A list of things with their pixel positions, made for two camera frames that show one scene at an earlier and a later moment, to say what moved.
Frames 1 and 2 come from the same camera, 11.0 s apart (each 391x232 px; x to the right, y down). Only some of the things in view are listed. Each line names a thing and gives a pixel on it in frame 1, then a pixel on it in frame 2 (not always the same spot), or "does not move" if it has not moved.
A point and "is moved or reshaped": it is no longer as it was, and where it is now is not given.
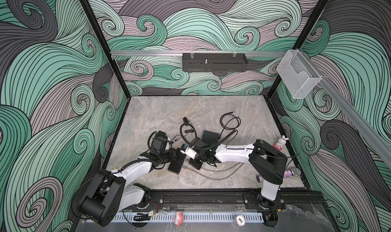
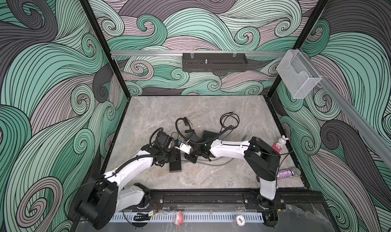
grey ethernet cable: [222, 170] is moved or reshaped
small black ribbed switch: [175, 165] does not move
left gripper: [172, 154] does not move
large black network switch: [210, 138] does not move
